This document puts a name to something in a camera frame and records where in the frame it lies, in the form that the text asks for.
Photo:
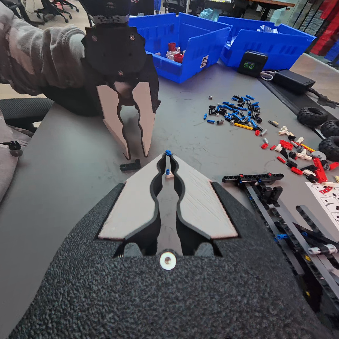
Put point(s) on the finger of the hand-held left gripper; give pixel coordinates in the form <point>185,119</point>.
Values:
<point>147,111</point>
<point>110,111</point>

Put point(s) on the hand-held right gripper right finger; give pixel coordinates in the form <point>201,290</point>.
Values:
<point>204,206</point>

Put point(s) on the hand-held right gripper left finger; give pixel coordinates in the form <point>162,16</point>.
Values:
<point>132,206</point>

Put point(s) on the black angled toy beam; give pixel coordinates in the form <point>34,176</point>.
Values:
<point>129,166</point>

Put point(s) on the white angled toy beam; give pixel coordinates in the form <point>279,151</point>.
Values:
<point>171,176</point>

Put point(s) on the black forearm rest pad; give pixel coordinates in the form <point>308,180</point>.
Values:
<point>71,103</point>

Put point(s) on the person's left forearm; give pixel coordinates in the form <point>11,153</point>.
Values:
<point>39,58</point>

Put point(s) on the grey desk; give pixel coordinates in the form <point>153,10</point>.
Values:
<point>79,172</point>

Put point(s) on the black rolling chair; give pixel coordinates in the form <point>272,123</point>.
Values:
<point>53,12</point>
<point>70,5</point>

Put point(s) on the red white parts heap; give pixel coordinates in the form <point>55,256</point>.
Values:
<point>176,53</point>

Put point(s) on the grey black toy truck chassis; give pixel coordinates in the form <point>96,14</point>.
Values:
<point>264,190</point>

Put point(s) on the black office chair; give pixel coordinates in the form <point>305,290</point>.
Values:
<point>23,108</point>

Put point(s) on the yellow toy axle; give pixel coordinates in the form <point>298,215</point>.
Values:
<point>243,126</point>

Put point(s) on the teal plastic bag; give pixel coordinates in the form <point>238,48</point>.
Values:
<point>209,14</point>

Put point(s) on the black clip-on microphone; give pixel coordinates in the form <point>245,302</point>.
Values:
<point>14,145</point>

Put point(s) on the pile of red white pieces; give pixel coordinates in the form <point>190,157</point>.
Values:
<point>299,156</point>

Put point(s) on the black tan axle pin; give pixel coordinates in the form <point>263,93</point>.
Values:
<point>273,123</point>

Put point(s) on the black charger green display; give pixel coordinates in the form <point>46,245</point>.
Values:
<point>253,63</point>

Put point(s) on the person's grey hoodie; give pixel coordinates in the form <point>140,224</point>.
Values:
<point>10,172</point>

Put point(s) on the white sticker sheet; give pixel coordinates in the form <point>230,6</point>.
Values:
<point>325,201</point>

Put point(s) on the clear plastic bag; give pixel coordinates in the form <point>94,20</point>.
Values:
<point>266,29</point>

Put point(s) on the black power adapter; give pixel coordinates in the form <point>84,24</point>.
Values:
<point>294,80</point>

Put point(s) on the background wooden table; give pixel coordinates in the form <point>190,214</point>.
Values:
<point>270,3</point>

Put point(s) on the stacked red blue crates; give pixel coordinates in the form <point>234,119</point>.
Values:
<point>323,31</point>

